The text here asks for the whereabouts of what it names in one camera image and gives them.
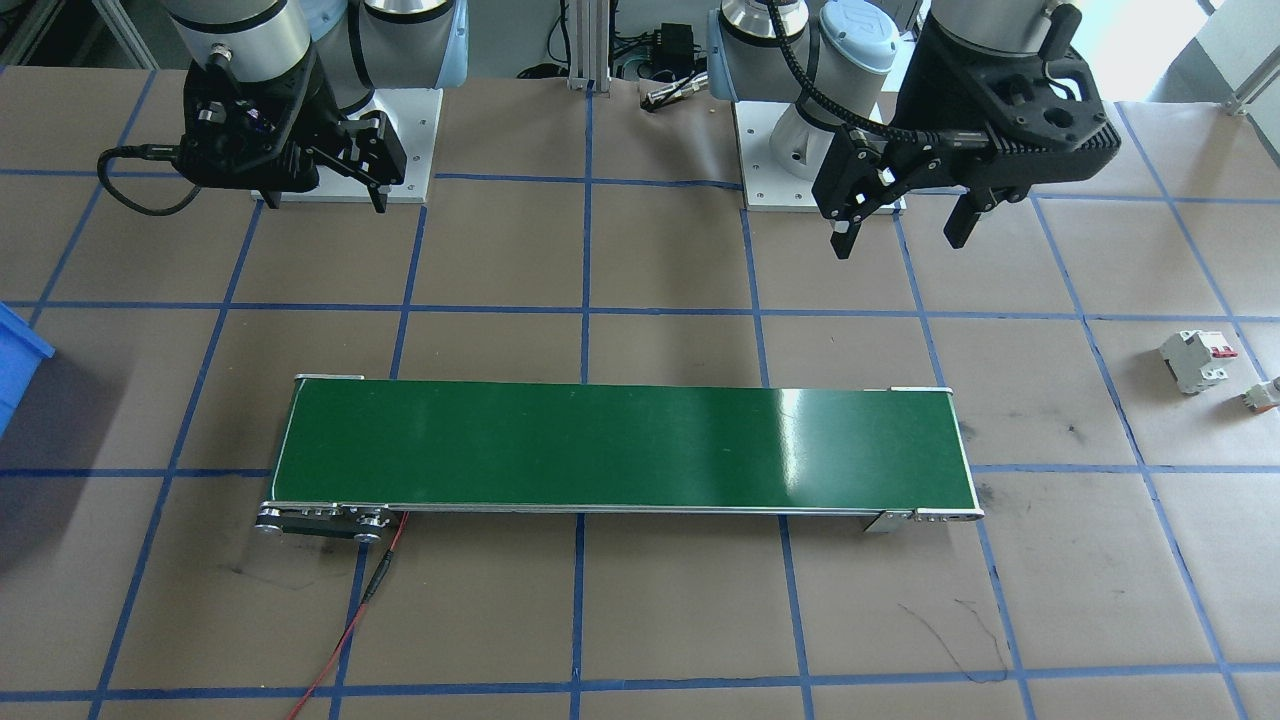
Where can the green push button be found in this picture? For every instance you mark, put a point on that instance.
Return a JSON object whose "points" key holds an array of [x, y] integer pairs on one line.
{"points": [[1262, 395]]}

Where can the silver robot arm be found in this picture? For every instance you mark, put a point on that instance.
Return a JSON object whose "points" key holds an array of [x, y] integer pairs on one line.
{"points": [[250, 30], [850, 50]]}

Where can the metal connector plug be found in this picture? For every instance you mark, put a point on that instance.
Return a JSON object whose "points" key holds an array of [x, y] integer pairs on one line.
{"points": [[672, 95]]}

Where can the black power adapter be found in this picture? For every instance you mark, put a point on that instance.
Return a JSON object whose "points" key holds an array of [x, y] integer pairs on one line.
{"points": [[675, 45]]}

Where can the white circuit breaker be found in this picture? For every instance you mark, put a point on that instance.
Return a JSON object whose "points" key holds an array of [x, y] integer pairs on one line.
{"points": [[1195, 362]]}

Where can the blue plastic bin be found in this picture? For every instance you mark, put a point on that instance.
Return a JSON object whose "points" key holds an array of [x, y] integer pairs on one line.
{"points": [[15, 365]]}

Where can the green conveyor belt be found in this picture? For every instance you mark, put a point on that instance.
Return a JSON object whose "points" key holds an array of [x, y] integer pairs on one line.
{"points": [[620, 445]]}

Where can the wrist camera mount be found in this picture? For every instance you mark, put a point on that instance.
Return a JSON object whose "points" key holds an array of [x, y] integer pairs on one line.
{"points": [[215, 140], [1060, 150]]}

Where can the aluminium frame bar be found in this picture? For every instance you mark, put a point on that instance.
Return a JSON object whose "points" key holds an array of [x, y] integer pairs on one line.
{"points": [[1250, 98]]}

